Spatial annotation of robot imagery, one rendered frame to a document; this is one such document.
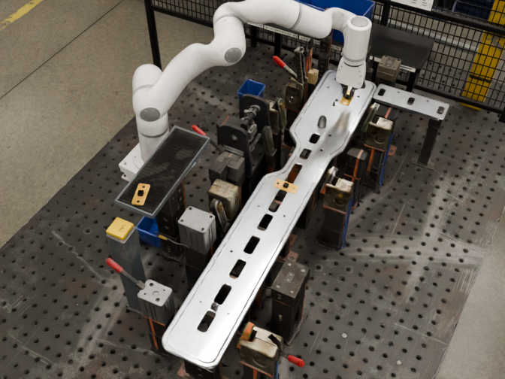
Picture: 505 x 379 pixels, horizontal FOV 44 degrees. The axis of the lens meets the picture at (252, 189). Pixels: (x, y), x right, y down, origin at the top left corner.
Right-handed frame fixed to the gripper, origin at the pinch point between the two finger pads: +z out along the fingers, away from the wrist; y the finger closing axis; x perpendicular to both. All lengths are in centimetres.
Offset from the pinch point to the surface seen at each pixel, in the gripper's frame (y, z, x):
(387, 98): 12.8, 8.5, 12.8
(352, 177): 11.9, 20.3, -22.1
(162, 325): -20, 17, -108
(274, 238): 0, 9, -69
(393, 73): 11.3, 4.3, 23.4
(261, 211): -9, 9, -60
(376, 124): 14.4, 4.1, -7.9
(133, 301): -40, 32, -98
